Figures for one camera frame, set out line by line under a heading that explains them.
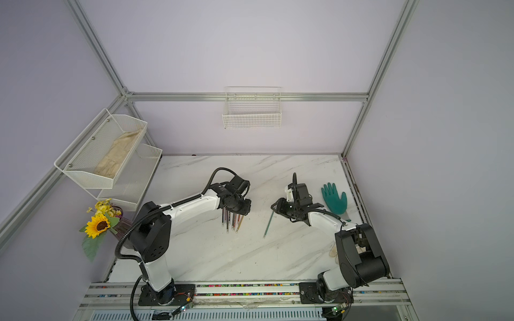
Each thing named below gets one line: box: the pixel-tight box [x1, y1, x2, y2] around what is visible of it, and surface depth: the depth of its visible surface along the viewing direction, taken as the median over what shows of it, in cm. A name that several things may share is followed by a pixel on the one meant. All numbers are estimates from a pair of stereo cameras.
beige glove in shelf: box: [95, 129, 142, 179], surface depth 80 cm
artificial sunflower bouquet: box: [78, 197, 123, 261], surface depth 67 cm
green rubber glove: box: [321, 182, 348, 215], surface depth 103 cm
